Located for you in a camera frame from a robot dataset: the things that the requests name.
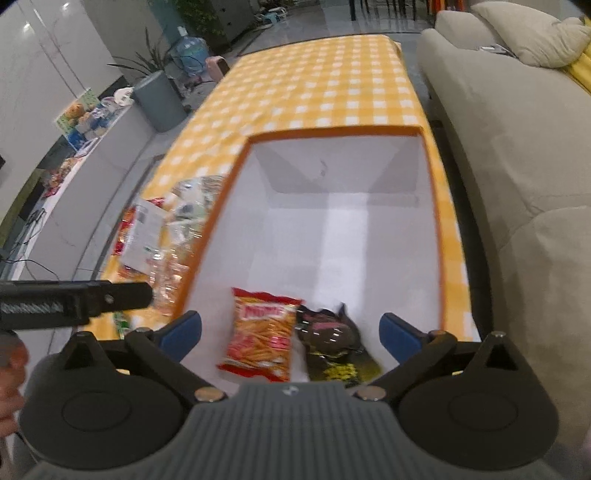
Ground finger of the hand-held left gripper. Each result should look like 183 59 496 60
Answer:
89 281 154 316

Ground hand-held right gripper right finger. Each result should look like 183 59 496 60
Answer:
355 312 522 402

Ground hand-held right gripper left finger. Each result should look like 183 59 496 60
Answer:
56 311 228 402

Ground shiny red snack packet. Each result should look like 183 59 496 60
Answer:
113 198 166 280

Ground dark brown snack packet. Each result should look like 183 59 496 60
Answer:
294 302 382 384

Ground red packet of snack sticks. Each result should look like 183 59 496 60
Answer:
217 287 303 383

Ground orange box with white inside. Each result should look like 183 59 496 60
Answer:
173 126 447 385

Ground snacks on cabinet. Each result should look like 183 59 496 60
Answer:
42 157 80 197

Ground person's left hand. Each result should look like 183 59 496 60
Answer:
0 330 29 437

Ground white long cabinet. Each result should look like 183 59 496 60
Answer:
0 105 160 283

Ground blue boxes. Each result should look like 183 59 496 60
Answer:
67 99 114 151

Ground beige sofa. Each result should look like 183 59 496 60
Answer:
418 9 591 467

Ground cartoon poster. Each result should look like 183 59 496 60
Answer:
54 88 101 136

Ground grey plant pot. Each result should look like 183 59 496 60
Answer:
133 71 187 133

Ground long-leaved green plant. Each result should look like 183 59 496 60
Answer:
108 30 174 86

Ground small pink appliance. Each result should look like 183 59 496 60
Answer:
207 55 230 80

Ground blue water bottle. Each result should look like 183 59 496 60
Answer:
170 37 209 75

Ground yellow checkered tablecloth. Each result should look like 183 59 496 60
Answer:
99 34 477 344

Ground bushy green plants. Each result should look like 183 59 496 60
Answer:
173 0 227 40

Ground dark grey planter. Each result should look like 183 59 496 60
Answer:
217 0 262 40

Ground yellow blanket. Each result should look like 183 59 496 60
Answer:
569 41 591 95

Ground dark dining chairs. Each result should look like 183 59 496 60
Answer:
350 0 432 21

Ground beige cushion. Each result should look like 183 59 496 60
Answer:
471 0 591 69

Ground black cables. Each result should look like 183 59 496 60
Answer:
0 208 49 278

